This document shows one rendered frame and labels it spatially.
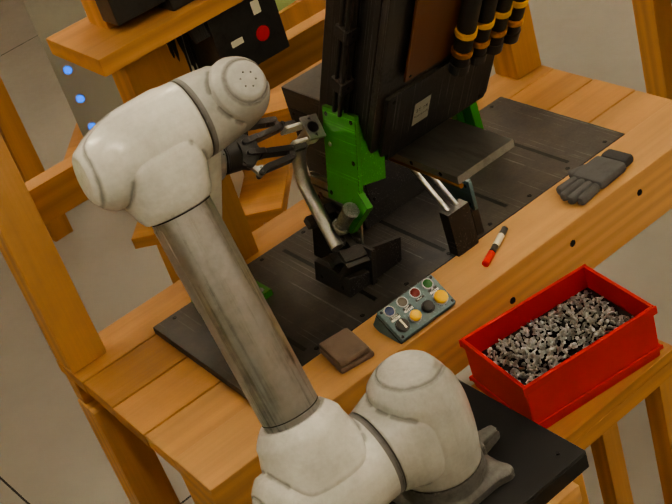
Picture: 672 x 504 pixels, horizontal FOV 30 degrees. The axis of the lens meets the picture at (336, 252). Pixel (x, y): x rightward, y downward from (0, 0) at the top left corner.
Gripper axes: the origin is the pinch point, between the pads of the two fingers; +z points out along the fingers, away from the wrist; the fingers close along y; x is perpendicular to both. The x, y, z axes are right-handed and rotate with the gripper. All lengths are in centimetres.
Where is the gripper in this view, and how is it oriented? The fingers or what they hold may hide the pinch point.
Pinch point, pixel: (300, 134)
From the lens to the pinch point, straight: 264.9
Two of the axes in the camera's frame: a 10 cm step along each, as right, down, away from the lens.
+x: -3.8, 4.1, 8.3
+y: -4.5, -8.6, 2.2
